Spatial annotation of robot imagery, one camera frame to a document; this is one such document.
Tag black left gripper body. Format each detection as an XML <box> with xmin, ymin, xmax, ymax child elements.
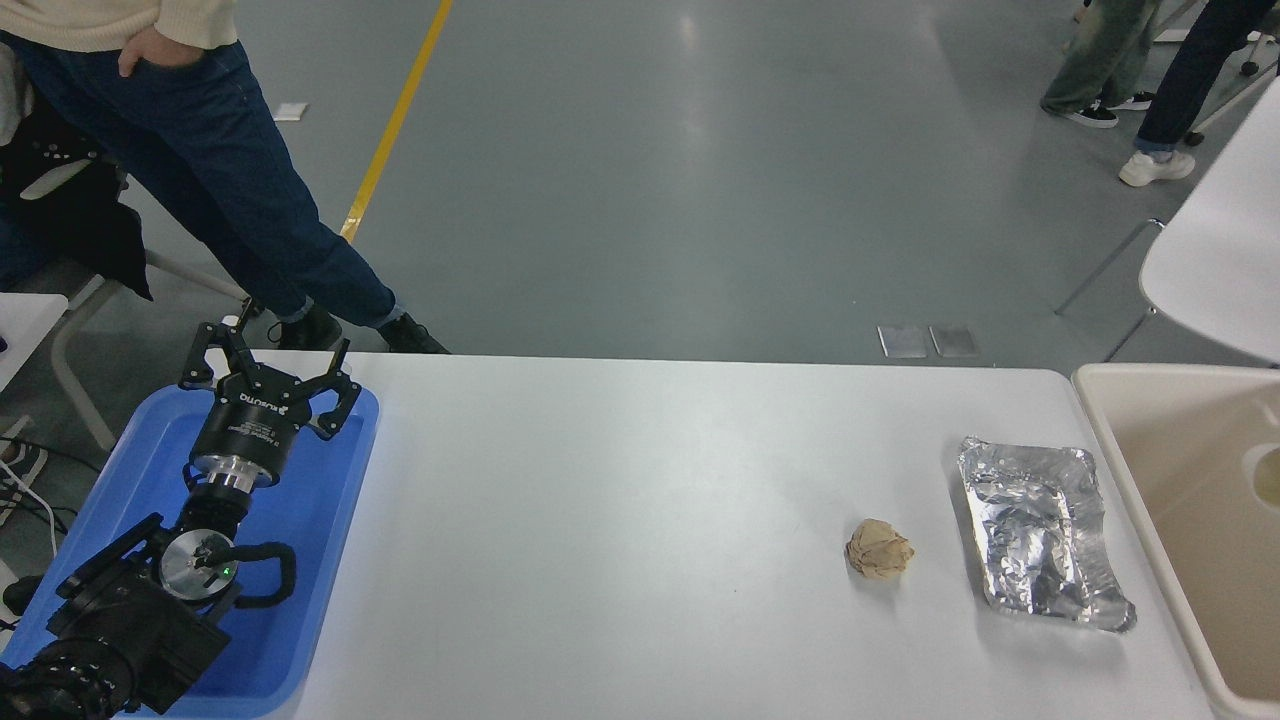
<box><xmin>188</xmin><ymin>370</ymin><xmax>319</xmax><ymax>477</ymax></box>

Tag white paper cup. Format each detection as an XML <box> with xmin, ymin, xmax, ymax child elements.
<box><xmin>1239</xmin><ymin>444</ymin><xmax>1280</xmax><ymax>517</ymax></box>

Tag person's left hand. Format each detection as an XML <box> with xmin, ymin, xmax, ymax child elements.
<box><xmin>117</xmin><ymin>27</ymin><xmax>201</xmax><ymax>79</ymax></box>

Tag white chair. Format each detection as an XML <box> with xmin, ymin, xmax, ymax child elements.
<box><xmin>20</xmin><ymin>160</ymin><xmax>251</xmax><ymax>453</ymax></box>

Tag blue plastic tray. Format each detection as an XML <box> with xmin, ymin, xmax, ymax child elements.
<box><xmin>0</xmin><ymin>385</ymin><xmax>381</xmax><ymax>719</ymax></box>

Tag small white table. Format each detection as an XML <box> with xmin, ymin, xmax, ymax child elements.
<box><xmin>0</xmin><ymin>293</ymin><xmax>69</xmax><ymax>393</ymax></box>

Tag crumpled tan paper ball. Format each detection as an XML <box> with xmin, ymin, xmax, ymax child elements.
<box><xmin>845</xmin><ymin>518</ymin><xmax>916</xmax><ymax>583</ymax></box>

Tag crumpled silver foil tray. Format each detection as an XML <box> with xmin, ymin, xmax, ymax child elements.
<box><xmin>957</xmin><ymin>436</ymin><xmax>1139</xmax><ymax>635</ymax></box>

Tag large pale bin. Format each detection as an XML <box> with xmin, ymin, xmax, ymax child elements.
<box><xmin>1070</xmin><ymin>362</ymin><xmax>1280</xmax><ymax>720</ymax></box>

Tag round white table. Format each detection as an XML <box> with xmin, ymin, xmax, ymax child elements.
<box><xmin>1055</xmin><ymin>75</ymin><xmax>1280</xmax><ymax>367</ymax></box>

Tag white cable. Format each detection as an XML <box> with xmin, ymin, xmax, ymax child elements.
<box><xmin>0</xmin><ymin>460</ymin><xmax>61</xmax><ymax>557</ymax></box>

